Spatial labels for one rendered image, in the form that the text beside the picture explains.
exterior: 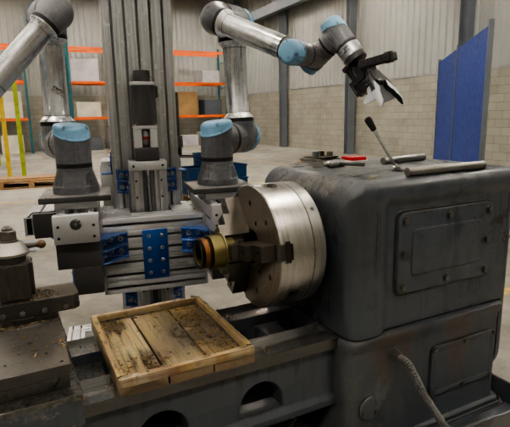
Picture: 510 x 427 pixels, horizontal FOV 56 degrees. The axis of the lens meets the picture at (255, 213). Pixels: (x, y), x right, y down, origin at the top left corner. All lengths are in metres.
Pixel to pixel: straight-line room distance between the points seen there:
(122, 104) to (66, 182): 0.38
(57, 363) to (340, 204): 0.68
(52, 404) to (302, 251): 0.59
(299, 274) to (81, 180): 0.86
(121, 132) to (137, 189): 0.22
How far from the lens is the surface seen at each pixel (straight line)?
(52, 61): 1.85
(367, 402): 1.34
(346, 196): 1.14
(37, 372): 0.98
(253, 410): 1.25
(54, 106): 1.84
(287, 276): 1.13
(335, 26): 1.66
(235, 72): 1.87
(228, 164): 1.76
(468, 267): 1.45
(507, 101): 13.22
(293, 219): 1.13
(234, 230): 1.22
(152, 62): 1.91
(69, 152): 1.70
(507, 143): 13.17
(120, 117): 1.88
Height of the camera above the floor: 1.41
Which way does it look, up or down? 12 degrees down
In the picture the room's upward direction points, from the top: 1 degrees counter-clockwise
